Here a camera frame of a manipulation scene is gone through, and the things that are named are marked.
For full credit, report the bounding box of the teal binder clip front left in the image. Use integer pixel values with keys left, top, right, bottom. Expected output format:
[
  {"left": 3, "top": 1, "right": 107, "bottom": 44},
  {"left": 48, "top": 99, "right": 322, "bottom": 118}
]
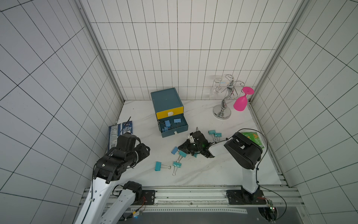
[{"left": 155, "top": 161, "right": 172, "bottom": 171}]

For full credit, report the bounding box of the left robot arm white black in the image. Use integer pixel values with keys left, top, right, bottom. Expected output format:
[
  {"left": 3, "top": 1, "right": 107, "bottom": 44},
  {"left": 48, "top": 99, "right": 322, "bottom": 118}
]
[{"left": 75, "top": 133, "right": 150, "bottom": 224}]

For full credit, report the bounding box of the teal drawer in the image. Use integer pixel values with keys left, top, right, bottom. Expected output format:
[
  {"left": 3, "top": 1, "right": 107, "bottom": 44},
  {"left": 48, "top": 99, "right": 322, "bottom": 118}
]
[{"left": 158, "top": 114, "right": 188, "bottom": 138}]

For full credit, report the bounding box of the yellow top drawer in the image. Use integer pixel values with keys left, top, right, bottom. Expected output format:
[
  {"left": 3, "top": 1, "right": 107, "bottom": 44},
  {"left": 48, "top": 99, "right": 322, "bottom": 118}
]
[{"left": 156, "top": 106, "right": 184, "bottom": 120}]

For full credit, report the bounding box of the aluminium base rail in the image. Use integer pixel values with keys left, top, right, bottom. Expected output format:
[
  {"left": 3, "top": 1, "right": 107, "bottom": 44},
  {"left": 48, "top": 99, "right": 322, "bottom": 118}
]
[{"left": 79, "top": 186, "right": 304, "bottom": 215}]

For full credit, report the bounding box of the clear glass on rack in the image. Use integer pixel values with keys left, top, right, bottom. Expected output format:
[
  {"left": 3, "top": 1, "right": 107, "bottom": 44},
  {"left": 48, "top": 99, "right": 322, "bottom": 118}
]
[{"left": 209, "top": 77, "right": 222, "bottom": 99}]

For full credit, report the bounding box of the teal binder clip upper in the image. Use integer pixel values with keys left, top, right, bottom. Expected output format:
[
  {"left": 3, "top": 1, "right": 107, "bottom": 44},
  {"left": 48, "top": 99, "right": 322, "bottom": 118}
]
[{"left": 208, "top": 130, "right": 216, "bottom": 141}]

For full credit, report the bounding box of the green snack packet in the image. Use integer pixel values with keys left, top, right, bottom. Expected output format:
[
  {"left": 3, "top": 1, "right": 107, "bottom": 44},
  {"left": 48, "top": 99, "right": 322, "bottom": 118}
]
[{"left": 242, "top": 132, "right": 264, "bottom": 149}]

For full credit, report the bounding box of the teal binder clip right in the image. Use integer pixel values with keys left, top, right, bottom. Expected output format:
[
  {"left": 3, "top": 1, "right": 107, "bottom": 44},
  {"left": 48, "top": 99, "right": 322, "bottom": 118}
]
[{"left": 214, "top": 133, "right": 222, "bottom": 142}]

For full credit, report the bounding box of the silver glass rack stand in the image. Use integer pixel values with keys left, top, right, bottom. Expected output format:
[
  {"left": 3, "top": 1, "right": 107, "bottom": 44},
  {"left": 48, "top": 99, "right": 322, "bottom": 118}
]
[{"left": 213, "top": 74, "right": 245, "bottom": 120}]

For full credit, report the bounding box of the teal shiny binder clip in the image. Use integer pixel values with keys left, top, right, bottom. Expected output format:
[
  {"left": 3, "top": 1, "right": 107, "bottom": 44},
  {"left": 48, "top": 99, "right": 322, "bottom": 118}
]
[{"left": 172, "top": 161, "right": 181, "bottom": 176}]

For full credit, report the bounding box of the magenta plastic wine glass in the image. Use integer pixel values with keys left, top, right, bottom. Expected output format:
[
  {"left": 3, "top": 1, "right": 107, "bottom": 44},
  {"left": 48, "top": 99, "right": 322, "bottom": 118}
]
[{"left": 234, "top": 87, "right": 255, "bottom": 112}]

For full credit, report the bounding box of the teal drawer cabinet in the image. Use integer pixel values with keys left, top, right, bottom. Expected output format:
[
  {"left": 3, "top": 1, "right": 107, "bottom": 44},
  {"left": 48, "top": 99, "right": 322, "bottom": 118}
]
[{"left": 151, "top": 88, "right": 183, "bottom": 114}]

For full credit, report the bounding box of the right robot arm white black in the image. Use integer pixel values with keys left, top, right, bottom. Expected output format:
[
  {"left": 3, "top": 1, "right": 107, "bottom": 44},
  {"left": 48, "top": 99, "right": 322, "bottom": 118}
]
[{"left": 179, "top": 131, "right": 268, "bottom": 205}]

